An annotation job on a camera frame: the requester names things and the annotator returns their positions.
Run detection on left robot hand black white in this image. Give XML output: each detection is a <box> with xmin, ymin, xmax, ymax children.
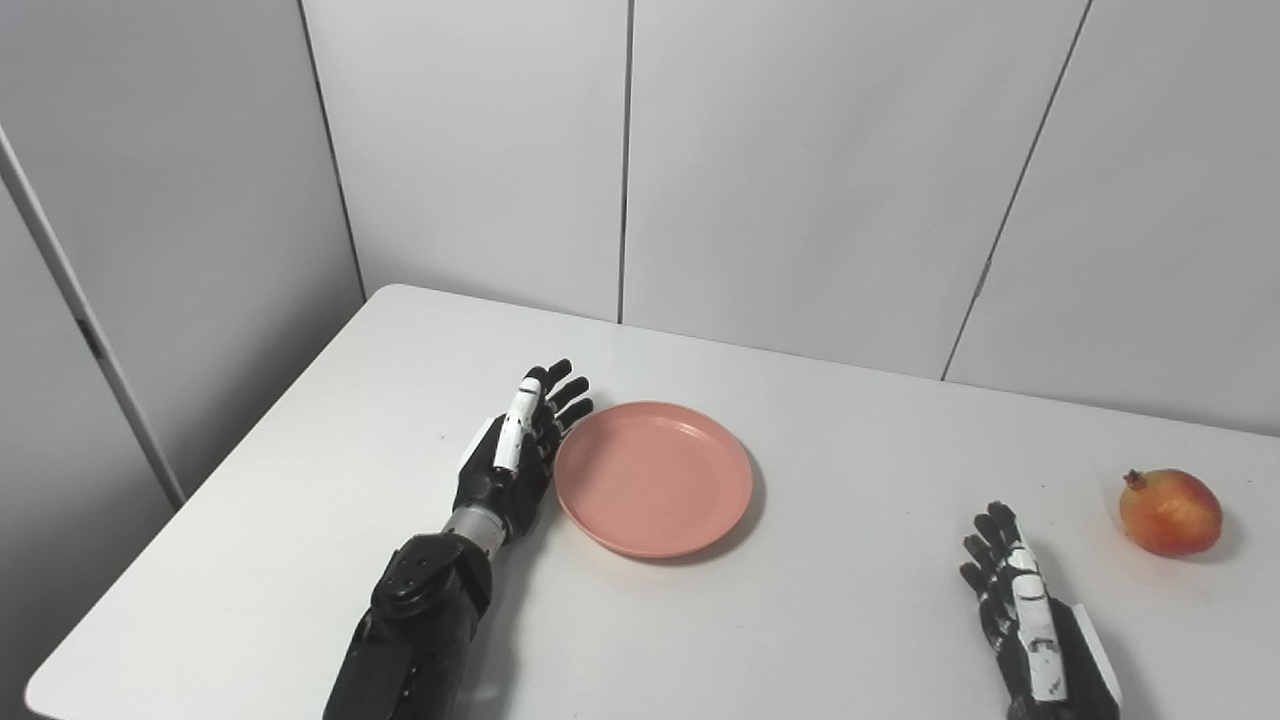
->
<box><xmin>452</xmin><ymin>359</ymin><xmax>595</xmax><ymax>544</ymax></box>

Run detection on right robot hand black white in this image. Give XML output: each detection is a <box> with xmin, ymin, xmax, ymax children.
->
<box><xmin>959</xmin><ymin>501</ymin><xmax>1123</xmax><ymax>720</ymax></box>

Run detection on pink round plate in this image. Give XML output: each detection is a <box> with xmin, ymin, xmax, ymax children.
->
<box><xmin>553</xmin><ymin>401</ymin><xmax>755</xmax><ymax>559</ymax></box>

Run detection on red yellow pomegranate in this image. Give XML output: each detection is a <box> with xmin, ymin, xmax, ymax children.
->
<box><xmin>1118</xmin><ymin>468</ymin><xmax>1224</xmax><ymax>558</ymax></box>

